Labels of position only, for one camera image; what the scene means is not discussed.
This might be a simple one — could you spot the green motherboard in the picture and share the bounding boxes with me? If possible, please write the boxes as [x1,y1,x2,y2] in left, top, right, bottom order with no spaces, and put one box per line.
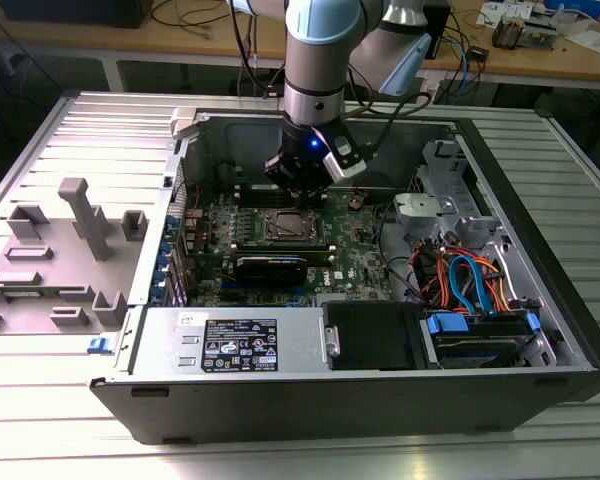
[184,189,406,309]

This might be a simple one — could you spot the black graphics card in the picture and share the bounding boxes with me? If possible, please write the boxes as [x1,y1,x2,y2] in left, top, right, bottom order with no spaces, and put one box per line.
[233,253,310,289]

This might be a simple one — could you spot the grey plastic case latch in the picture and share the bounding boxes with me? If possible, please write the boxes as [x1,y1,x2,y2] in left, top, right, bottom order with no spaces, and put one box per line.
[171,106,201,140]

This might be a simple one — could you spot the grey metal drive cage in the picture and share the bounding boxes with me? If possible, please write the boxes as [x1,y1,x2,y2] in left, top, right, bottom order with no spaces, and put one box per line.
[392,138,514,251]

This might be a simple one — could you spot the silver power supply unit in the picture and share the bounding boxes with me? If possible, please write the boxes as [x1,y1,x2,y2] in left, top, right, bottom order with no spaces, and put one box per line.
[128,305,331,375]

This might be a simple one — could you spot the black tower unit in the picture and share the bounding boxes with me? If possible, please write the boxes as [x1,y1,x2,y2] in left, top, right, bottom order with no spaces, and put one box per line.
[422,0,452,60]

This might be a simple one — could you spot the wooden desk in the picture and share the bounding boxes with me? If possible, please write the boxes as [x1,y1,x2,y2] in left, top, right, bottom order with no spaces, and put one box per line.
[0,0,600,84]

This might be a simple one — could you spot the black grey PC case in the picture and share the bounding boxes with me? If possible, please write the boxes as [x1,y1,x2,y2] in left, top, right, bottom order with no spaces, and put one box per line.
[88,105,600,447]

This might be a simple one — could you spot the electronic board assembly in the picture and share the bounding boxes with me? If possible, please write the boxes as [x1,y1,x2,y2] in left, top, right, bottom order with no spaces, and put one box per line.
[493,13,556,51]

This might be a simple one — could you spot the white printed papers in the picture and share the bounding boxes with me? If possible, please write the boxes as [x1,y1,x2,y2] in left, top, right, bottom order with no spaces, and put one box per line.
[479,0,531,21]

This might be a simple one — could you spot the hard disk blue carrier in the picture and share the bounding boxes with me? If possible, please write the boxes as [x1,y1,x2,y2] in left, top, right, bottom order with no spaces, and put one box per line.
[419,309,544,370]

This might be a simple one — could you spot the large black box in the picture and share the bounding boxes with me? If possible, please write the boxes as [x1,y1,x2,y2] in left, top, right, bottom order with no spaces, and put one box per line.
[0,0,154,30]

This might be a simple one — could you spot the grey parts rack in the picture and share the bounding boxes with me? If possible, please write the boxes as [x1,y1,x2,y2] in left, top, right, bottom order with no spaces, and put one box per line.
[0,177,149,336]

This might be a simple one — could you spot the white paper sheet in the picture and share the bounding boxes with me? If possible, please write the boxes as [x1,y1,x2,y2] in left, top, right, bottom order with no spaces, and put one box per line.
[564,28,600,54]

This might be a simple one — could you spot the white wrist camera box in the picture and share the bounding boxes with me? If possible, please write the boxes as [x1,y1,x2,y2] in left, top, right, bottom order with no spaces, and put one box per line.
[322,125,370,184]

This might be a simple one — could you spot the blue flat data wire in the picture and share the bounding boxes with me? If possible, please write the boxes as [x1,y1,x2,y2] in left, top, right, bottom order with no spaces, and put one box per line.
[448,253,494,315]

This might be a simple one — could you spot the orange power wire bundle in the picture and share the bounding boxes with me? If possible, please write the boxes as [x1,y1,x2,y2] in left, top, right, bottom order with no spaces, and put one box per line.
[410,240,519,314]

